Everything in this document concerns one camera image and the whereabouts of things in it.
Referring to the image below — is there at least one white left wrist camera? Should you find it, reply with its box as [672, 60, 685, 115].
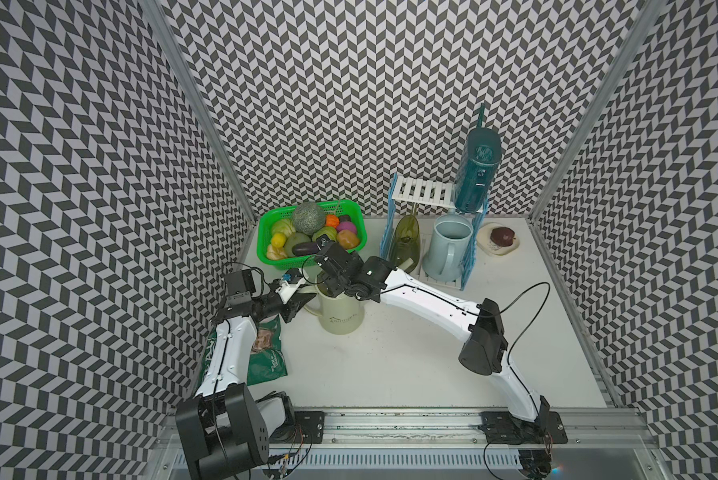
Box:
[275, 269, 305, 305]

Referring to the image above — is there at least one cream watering can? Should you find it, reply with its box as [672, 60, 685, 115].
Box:
[301, 285, 365, 335]

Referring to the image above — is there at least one cream square plate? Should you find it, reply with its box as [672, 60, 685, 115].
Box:
[476, 222, 520, 256]

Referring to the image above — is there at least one orange toy fruit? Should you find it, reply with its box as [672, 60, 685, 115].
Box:
[336, 229, 361, 250]

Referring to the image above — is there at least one blue and white wooden shelf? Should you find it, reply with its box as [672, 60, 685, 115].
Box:
[380, 173, 490, 291]

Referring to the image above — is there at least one light blue watering can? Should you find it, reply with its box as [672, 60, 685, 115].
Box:
[422, 214, 473, 282]

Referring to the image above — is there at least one green plastic basket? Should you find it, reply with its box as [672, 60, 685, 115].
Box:
[257, 199, 367, 270]

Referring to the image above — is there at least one light green toy vegetable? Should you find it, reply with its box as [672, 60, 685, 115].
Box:
[270, 218, 297, 238]

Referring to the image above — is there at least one green snack bag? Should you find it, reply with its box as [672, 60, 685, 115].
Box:
[199, 316, 289, 388]

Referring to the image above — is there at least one yellow toy lemon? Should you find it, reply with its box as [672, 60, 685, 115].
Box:
[271, 232, 287, 249]

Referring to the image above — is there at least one teal watering can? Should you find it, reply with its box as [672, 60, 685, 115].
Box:
[453, 102, 503, 214]

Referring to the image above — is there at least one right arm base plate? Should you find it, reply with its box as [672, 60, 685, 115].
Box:
[479, 411, 569, 446]

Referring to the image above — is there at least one dark red apple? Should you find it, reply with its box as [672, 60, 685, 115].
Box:
[490, 226, 516, 248]

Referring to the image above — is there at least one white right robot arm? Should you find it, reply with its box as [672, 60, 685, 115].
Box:
[315, 236, 550, 430]

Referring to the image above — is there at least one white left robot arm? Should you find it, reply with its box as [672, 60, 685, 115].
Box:
[175, 268, 314, 479]

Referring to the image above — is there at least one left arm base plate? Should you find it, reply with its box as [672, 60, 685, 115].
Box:
[270, 410, 326, 445]

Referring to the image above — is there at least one purple toy eggplant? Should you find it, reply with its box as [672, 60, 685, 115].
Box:
[292, 242, 320, 257]

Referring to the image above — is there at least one olive green watering can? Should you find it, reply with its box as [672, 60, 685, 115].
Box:
[390, 204, 422, 274]

